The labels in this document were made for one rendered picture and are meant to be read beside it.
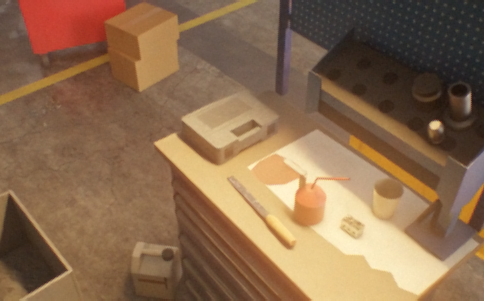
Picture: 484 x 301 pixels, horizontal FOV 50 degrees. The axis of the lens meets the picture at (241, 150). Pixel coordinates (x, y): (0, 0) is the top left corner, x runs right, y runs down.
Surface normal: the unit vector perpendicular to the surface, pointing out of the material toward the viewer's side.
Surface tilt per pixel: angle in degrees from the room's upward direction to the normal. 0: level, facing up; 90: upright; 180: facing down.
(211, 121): 0
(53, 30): 90
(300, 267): 0
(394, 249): 0
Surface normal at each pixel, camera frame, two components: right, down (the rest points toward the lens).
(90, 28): 0.39, 0.61
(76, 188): 0.00, -0.75
